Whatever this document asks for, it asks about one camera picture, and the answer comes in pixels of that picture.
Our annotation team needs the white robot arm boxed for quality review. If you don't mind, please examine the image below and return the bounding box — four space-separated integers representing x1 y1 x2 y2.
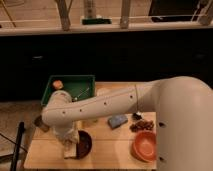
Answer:
42 76 213 171

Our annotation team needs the purple bowl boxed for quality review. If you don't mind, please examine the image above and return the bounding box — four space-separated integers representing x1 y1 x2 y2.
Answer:
77 130 92 159

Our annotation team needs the metal cup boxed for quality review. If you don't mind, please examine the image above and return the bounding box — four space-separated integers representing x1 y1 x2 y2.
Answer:
34 116 49 132

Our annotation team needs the orange fruit toy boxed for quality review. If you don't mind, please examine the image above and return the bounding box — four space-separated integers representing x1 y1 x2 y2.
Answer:
52 80 64 90

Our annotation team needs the green base stand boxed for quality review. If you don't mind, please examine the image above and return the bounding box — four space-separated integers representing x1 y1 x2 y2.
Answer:
82 18 112 25

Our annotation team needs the orange bowl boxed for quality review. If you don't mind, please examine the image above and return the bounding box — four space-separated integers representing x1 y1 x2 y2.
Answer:
131 131 156 162

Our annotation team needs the white handled brush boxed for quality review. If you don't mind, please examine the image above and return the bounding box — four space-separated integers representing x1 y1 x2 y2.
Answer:
132 113 142 120

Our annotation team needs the blue sponge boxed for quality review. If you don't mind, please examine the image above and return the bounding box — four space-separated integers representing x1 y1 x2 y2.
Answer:
108 115 128 129

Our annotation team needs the black pole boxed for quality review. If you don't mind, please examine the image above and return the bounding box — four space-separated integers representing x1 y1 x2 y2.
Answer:
10 122 25 171

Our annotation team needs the green plastic tray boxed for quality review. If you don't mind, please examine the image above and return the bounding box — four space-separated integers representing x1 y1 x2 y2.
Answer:
41 75 95 106

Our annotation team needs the brown grape bunch toy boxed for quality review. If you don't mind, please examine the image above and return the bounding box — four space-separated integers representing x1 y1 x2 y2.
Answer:
130 120 154 132

